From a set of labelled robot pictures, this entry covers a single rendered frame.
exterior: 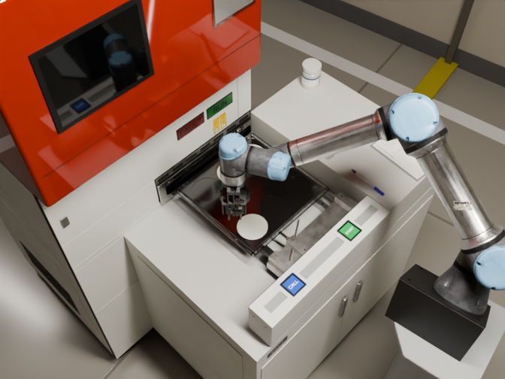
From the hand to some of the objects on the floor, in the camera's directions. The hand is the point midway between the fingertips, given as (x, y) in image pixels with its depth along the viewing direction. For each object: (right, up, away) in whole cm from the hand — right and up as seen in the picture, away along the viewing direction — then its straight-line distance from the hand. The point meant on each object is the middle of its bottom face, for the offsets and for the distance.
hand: (235, 211), depth 185 cm
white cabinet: (+18, -49, +85) cm, 100 cm away
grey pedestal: (+72, -88, +55) cm, 126 cm away
